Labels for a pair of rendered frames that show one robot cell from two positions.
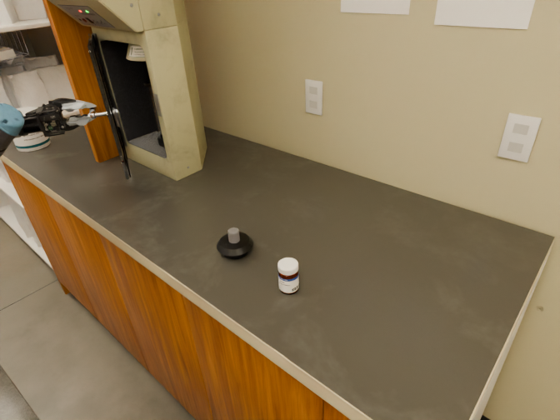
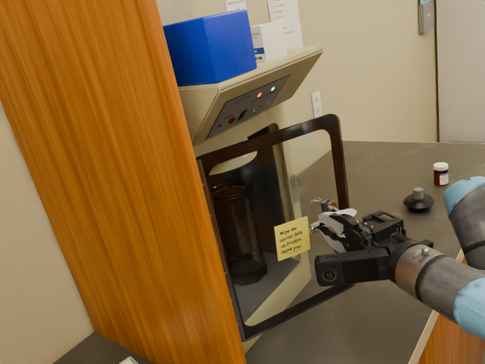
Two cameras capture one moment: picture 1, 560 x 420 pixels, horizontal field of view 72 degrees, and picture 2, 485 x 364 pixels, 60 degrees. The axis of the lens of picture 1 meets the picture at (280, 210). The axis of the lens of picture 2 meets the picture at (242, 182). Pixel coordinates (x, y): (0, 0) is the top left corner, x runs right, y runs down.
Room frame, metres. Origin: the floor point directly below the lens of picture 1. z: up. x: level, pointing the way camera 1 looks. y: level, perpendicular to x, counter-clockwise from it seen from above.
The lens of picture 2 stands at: (1.32, 1.25, 1.59)
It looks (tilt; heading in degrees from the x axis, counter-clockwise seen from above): 21 degrees down; 269
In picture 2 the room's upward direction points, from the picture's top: 12 degrees counter-clockwise
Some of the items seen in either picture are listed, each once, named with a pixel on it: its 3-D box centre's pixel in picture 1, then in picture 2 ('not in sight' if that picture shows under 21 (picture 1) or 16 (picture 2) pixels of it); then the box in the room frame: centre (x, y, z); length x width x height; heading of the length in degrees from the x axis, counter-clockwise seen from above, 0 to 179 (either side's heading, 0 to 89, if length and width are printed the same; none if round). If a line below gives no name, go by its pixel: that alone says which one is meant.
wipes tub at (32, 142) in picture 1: (27, 128); not in sight; (1.58, 1.03, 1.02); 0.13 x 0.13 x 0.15
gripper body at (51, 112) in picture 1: (41, 120); (385, 248); (1.10, 0.67, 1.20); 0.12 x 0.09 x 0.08; 110
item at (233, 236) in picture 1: (234, 241); (418, 198); (0.78, 0.12, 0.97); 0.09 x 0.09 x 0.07
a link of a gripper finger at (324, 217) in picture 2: (78, 107); (341, 216); (1.14, 0.57, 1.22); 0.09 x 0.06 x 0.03; 110
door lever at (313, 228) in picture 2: (98, 111); (325, 218); (1.16, 0.53, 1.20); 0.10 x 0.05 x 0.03; 20
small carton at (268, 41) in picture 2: not in sight; (265, 42); (1.21, 0.47, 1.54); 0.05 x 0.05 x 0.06; 33
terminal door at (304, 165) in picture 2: (109, 106); (286, 230); (1.24, 0.53, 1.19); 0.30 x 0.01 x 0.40; 20
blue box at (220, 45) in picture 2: not in sight; (208, 48); (1.32, 0.58, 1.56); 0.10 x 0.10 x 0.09; 47
